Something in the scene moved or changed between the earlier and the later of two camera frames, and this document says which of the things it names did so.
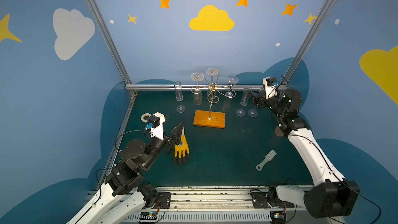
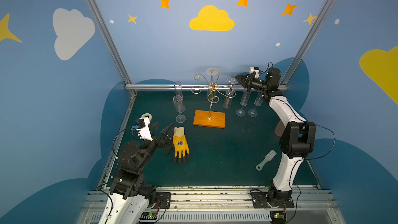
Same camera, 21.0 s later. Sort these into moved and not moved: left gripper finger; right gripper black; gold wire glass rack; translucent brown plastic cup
Moved: right gripper black; left gripper finger
Not moved: translucent brown plastic cup; gold wire glass rack
